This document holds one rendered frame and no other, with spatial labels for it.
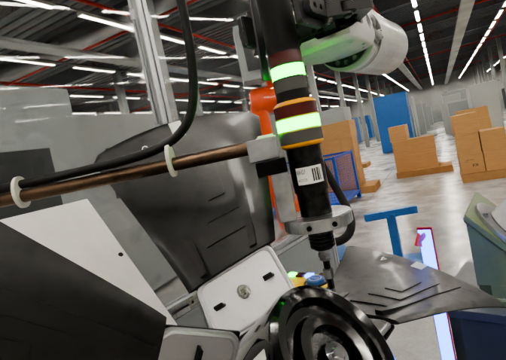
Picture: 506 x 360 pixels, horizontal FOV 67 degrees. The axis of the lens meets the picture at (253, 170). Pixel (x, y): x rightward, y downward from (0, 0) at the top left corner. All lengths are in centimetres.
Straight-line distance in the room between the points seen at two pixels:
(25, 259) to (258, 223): 22
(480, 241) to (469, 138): 695
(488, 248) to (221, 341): 79
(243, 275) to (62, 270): 18
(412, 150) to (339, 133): 203
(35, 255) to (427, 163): 952
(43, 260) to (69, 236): 37
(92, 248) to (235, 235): 30
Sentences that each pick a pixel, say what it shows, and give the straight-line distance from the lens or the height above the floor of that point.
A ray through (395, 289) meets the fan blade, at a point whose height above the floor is 118.
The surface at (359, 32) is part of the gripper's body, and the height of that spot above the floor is 149.
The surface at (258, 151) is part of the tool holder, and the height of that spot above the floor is 138.
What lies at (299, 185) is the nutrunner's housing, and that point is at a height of 134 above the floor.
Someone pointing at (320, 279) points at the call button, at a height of 108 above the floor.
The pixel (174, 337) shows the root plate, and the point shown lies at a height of 127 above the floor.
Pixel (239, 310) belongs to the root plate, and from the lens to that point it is 39.
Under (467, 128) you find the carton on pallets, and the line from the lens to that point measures 793.
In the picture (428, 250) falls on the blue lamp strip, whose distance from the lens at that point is 74.
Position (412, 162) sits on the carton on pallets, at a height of 33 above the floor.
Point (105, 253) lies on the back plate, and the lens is 64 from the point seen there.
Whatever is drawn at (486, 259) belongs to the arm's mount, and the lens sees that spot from 103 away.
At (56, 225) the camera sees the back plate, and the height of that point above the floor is 133.
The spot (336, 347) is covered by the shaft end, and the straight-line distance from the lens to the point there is 32.
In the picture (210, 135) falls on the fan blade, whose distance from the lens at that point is 50.
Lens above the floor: 139
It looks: 3 degrees down
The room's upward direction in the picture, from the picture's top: 12 degrees counter-clockwise
